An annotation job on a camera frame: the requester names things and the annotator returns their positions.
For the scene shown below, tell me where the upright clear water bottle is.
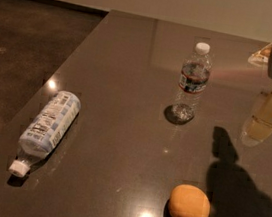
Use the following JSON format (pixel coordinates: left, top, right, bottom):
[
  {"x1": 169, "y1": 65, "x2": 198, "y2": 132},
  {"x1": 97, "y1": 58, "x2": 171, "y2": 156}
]
[{"x1": 171, "y1": 42, "x2": 212, "y2": 124}]

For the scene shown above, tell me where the lying blue-labelled plastic bottle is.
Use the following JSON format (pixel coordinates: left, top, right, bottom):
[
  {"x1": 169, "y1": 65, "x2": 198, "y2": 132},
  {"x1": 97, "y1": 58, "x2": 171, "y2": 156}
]
[{"x1": 8, "y1": 91, "x2": 81, "y2": 177}]

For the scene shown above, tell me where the orange round fruit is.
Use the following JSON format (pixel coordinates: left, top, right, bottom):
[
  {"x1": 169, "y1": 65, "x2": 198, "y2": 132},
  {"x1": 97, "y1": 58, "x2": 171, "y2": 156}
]
[{"x1": 168, "y1": 184, "x2": 211, "y2": 217}]

